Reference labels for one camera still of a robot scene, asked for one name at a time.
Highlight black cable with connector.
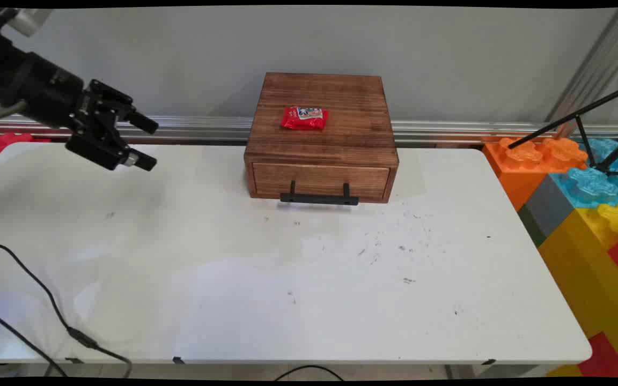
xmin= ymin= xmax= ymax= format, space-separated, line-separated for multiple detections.
xmin=0 ymin=240 xmax=133 ymax=378

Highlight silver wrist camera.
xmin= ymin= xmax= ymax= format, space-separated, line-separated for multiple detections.
xmin=11 ymin=8 xmax=53 ymax=38

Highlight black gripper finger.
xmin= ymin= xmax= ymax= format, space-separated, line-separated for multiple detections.
xmin=65 ymin=133 xmax=158 ymax=173
xmin=90 ymin=79 xmax=160 ymax=135

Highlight orange giant toy brick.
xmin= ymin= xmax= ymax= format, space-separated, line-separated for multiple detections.
xmin=482 ymin=136 xmax=590 ymax=211

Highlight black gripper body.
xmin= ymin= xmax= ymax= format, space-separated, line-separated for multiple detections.
xmin=0 ymin=51 xmax=122 ymax=161

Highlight light blue giant toy brick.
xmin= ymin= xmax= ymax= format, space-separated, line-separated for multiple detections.
xmin=549 ymin=137 xmax=618 ymax=209

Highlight yellow giant toy brick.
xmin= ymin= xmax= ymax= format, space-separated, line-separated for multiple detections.
xmin=537 ymin=203 xmax=618 ymax=377

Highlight black drawer handle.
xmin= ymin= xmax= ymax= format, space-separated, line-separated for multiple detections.
xmin=279 ymin=181 xmax=359 ymax=206

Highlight brown wooden drawer cabinet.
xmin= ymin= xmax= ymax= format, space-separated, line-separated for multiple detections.
xmin=244 ymin=72 xmax=400 ymax=204

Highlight black tripod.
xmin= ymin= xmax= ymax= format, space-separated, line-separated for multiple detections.
xmin=507 ymin=80 xmax=618 ymax=177

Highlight brown wooden drawer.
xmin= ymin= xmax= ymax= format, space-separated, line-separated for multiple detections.
xmin=252 ymin=162 xmax=391 ymax=202

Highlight black cable loop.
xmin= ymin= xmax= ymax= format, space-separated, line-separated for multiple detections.
xmin=273 ymin=365 xmax=346 ymax=382

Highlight red snack packet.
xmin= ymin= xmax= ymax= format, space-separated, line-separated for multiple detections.
xmin=281 ymin=106 xmax=330 ymax=131

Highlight grey giant toy brick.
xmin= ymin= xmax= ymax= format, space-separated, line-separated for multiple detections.
xmin=518 ymin=174 xmax=575 ymax=248

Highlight aluminium wall rail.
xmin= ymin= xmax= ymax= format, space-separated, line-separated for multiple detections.
xmin=0 ymin=113 xmax=618 ymax=146

